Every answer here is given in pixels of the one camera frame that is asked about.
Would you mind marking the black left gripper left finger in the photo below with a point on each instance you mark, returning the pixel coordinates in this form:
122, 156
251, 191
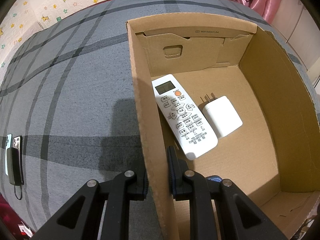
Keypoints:
97, 210

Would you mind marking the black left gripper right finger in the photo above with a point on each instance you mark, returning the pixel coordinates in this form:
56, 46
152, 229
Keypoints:
217, 210

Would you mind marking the brown cardboard box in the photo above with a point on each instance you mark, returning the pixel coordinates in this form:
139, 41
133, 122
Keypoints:
273, 157

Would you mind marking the dark phone with wallet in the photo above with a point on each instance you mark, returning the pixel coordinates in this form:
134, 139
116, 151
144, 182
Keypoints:
14, 162

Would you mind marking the white air conditioner remote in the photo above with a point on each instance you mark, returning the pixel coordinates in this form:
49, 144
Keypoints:
191, 129

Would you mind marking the large white power adapter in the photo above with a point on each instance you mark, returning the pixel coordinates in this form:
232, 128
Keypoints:
221, 115

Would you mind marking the grey plaid bed cover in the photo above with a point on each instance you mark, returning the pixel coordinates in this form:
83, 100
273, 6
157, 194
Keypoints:
80, 95

